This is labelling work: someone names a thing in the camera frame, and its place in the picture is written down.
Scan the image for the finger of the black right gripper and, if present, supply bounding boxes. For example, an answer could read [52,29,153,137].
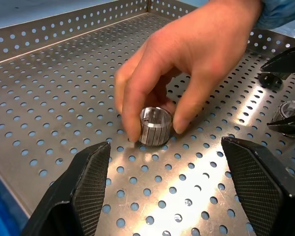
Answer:
[260,45,295,80]
[266,118,295,138]

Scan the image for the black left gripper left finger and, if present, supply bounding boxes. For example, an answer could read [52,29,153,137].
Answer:
[21,141,112,236]

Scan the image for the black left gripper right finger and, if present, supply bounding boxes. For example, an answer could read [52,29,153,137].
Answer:
[221,137,295,236]

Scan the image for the perforated steel tray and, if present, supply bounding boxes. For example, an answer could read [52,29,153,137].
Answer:
[0,0,295,236]

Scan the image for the person's bare hand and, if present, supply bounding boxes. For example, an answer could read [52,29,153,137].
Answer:
[114,0,263,143]

